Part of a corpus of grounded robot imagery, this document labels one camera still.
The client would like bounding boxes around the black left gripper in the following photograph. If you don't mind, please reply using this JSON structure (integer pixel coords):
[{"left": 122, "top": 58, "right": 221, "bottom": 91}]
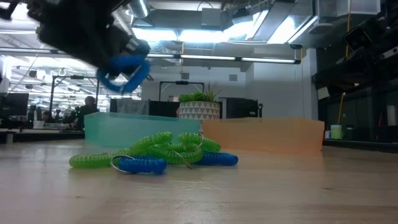
[{"left": 26, "top": 0, "right": 152, "bottom": 77}]

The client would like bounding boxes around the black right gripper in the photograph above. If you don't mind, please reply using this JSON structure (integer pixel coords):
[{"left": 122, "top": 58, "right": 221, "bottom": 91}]
[{"left": 341, "top": 46, "right": 388, "bottom": 82}]

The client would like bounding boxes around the blue spring keychain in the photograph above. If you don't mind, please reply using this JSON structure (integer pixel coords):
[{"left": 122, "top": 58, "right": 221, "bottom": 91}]
[
  {"left": 194, "top": 151, "right": 239, "bottom": 167},
  {"left": 111, "top": 154, "right": 168, "bottom": 175},
  {"left": 96, "top": 53, "right": 150, "bottom": 95}
]

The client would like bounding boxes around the white paper tag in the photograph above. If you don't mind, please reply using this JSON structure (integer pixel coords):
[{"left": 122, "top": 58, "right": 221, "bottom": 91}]
[{"left": 317, "top": 86, "right": 330, "bottom": 100}]

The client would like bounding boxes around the dark shelf unit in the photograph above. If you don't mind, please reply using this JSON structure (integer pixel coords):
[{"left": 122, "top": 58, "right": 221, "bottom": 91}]
[{"left": 317, "top": 86, "right": 398, "bottom": 144}]

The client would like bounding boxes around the white cylinder container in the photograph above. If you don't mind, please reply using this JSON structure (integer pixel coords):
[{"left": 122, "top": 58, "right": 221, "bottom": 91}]
[{"left": 386, "top": 105, "right": 398, "bottom": 127}]

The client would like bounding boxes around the black monitor with grey cloth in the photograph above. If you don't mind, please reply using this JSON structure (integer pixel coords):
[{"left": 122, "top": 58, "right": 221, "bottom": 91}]
[{"left": 109, "top": 98, "right": 181, "bottom": 118}]

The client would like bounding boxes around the person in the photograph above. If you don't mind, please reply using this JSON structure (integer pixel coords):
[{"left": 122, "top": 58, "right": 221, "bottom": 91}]
[{"left": 63, "top": 95, "right": 100, "bottom": 131}]

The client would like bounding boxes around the pale green cup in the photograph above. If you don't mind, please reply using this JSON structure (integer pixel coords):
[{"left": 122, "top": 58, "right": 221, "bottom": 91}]
[{"left": 330, "top": 124, "right": 343, "bottom": 140}]

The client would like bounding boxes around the teal translucent plastic bin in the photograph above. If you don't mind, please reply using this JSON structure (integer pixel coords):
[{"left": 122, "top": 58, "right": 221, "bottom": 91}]
[{"left": 83, "top": 111, "right": 201, "bottom": 149}]

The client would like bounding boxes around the green potted plant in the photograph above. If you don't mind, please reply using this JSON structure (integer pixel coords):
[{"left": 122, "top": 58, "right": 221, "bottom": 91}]
[{"left": 178, "top": 81, "right": 223, "bottom": 103}]

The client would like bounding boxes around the white triangle-patterned plant pot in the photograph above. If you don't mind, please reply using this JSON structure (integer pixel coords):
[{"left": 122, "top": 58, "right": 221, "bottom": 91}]
[{"left": 177, "top": 101, "right": 221, "bottom": 121}]

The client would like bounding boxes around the long ceiling light bar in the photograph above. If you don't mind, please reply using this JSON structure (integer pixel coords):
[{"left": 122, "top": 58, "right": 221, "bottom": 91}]
[{"left": 146, "top": 53, "right": 302, "bottom": 65}]

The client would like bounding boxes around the orange translucent plastic bin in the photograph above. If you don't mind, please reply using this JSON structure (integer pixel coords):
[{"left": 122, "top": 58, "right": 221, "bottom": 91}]
[{"left": 201, "top": 117, "right": 325, "bottom": 155}]

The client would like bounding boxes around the dark side desk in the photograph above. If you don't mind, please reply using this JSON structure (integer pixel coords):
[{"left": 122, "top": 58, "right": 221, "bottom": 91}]
[{"left": 0, "top": 128, "right": 85, "bottom": 144}]

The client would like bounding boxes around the black computer monitor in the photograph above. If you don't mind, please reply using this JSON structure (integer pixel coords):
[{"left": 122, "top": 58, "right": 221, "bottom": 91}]
[
  {"left": 0, "top": 92, "right": 29, "bottom": 121},
  {"left": 222, "top": 97, "right": 259, "bottom": 119}
]

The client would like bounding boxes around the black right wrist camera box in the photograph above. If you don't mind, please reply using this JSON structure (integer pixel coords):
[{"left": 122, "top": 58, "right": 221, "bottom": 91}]
[{"left": 343, "top": 26, "right": 374, "bottom": 52}]

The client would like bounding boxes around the yellow hanging cable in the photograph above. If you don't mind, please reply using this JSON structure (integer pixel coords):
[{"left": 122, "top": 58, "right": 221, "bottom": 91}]
[{"left": 337, "top": 0, "right": 352, "bottom": 125}]

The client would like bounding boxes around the silver ceiling duct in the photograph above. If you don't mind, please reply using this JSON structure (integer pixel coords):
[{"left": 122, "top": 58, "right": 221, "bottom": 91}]
[{"left": 111, "top": 0, "right": 150, "bottom": 35}]

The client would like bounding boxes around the small black metal frame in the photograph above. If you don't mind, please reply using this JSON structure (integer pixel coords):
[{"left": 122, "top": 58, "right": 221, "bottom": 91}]
[{"left": 159, "top": 80, "right": 205, "bottom": 102}]

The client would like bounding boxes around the wide black metal frame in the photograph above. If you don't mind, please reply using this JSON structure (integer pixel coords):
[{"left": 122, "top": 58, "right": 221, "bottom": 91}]
[{"left": 49, "top": 75, "right": 100, "bottom": 116}]

